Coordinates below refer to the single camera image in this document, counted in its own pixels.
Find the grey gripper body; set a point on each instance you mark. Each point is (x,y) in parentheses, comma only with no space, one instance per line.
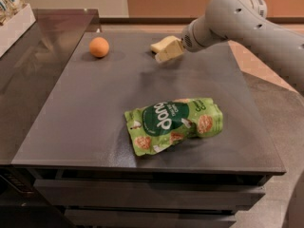
(189,42)

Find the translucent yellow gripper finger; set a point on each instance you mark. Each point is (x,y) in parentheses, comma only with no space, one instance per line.
(170,51)

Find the yellow sponge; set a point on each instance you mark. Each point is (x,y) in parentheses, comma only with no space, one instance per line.
(157,47)

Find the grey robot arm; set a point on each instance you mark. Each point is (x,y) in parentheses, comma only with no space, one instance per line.
(244,22)

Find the green rice chip bag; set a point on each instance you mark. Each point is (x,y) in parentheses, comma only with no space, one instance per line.
(154,128)

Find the orange fruit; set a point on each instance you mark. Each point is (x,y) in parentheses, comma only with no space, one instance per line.
(99,47)

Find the grey drawer cabinet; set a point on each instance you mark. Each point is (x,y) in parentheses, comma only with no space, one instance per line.
(81,158)

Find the white snack box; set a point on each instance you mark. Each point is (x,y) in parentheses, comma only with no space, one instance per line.
(15,28)

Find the snack packets in box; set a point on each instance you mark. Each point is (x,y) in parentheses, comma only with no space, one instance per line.
(8,8)

